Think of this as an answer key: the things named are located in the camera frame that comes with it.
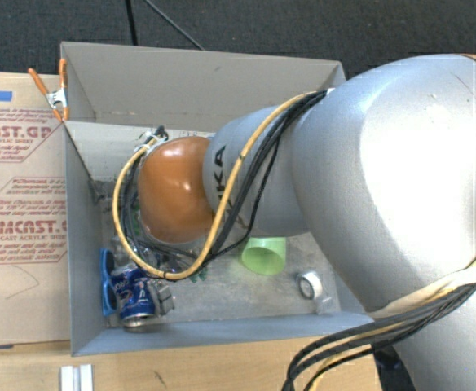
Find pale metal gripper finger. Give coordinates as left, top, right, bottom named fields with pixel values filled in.
left=148, top=280, right=177, bottom=317
left=112, top=235, right=140, bottom=269

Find blue soda can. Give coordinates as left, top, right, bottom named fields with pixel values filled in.
left=110, top=265, right=158, bottom=334

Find blue sunglasses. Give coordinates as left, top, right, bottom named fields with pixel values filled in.
left=99, top=247, right=120, bottom=318

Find grey metal bin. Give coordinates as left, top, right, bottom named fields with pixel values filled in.
left=59, top=41, right=376, bottom=358

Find light green cup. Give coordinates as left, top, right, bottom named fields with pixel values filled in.
left=240, top=235, right=289, bottom=277

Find brown cardboard board, red print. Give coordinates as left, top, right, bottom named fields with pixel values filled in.
left=0, top=70, right=73, bottom=352

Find white tape roll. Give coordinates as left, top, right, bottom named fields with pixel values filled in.
left=295, top=270, right=324, bottom=301

